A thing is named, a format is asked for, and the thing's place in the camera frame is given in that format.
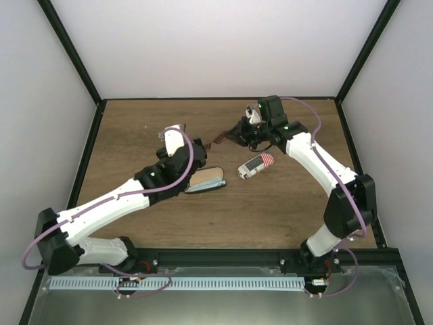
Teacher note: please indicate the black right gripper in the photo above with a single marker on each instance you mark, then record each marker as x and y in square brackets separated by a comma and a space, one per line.
[241, 134]

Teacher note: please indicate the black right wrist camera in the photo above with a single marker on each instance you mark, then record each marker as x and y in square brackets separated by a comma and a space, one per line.
[267, 110]

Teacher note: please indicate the brown sunglasses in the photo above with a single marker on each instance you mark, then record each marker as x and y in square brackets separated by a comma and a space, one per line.
[220, 138]

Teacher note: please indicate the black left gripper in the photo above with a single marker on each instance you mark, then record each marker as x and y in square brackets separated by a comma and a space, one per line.
[162, 156]

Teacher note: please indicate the tan glasses case striped trim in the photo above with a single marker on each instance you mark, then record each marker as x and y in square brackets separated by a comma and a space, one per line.
[255, 165]

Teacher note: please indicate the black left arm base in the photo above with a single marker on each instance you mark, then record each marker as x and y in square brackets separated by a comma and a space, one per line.
[131, 262]

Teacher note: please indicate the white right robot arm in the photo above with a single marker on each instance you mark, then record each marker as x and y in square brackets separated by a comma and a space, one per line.
[351, 202]

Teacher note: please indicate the light blue slotted cable duct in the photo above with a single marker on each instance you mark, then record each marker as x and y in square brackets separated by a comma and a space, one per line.
[177, 283]

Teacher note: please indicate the tan glasses case black trim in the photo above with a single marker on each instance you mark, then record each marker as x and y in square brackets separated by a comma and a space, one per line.
[205, 180]

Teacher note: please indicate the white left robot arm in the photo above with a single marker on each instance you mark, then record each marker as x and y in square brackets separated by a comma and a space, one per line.
[65, 238]

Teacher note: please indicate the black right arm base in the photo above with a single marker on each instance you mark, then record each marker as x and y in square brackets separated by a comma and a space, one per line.
[301, 261]

